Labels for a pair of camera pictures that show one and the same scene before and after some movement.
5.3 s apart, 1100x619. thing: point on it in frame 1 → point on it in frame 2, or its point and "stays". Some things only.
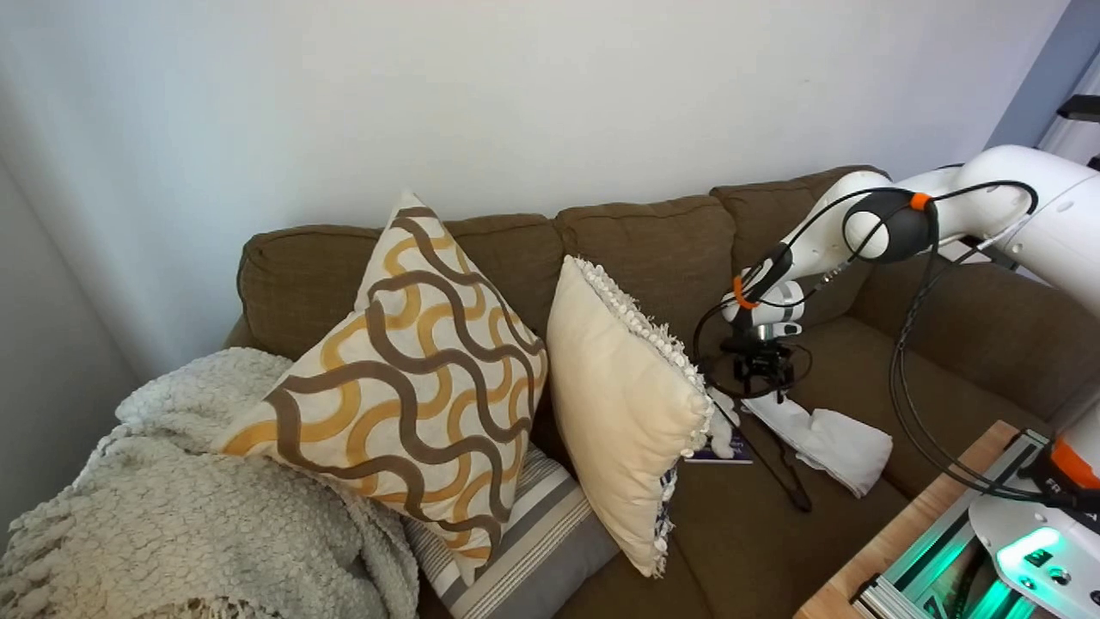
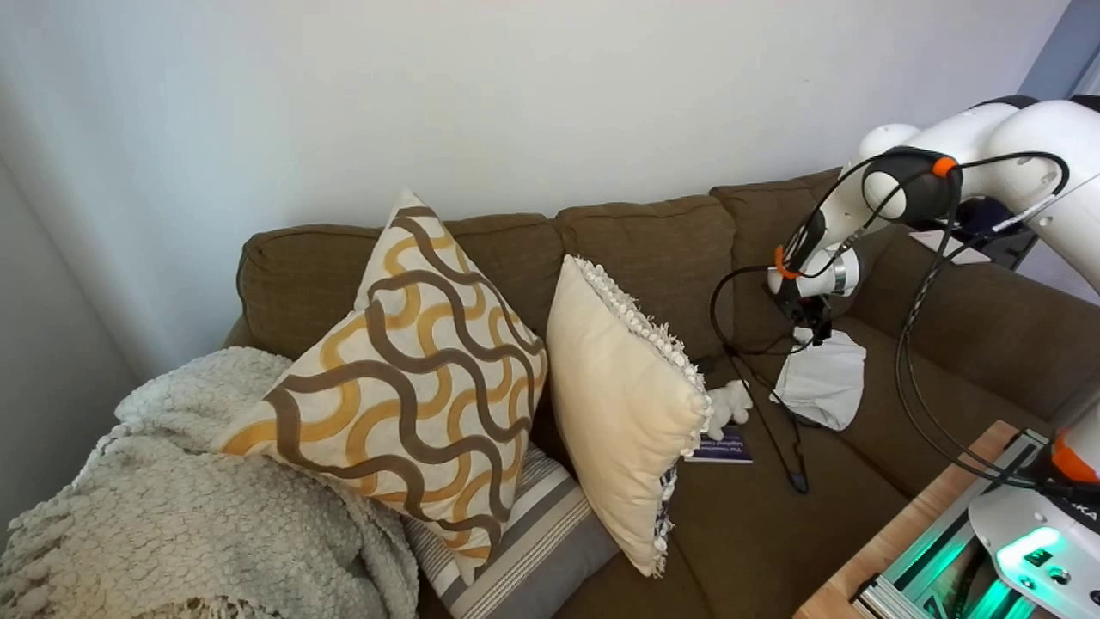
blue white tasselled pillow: x=632 y=406 stays
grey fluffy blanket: x=167 y=522 stays
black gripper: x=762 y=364 → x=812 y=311
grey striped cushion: x=550 y=547 stays
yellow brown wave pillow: x=425 y=398 stays
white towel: x=850 y=451 → x=824 y=380
